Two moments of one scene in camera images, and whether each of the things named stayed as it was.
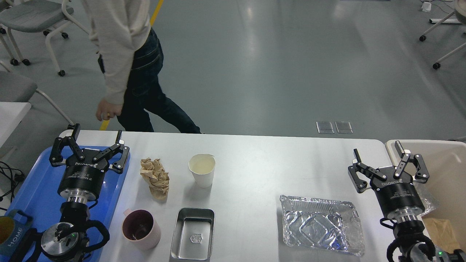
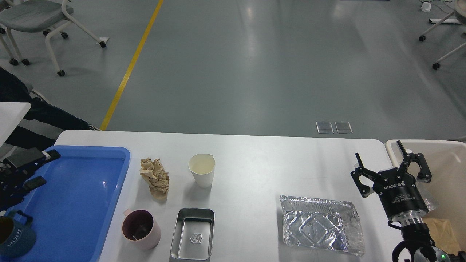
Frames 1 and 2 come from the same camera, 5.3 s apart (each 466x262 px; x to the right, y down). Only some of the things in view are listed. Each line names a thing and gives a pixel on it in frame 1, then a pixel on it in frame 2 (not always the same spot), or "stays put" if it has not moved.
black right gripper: [398, 197] stays put
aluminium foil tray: [331, 225] stays put
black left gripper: [82, 179] to [12, 182]
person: [130, 58] to [13, 89]
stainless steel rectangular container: [193, 237] stays put
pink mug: [140, 229] stays put
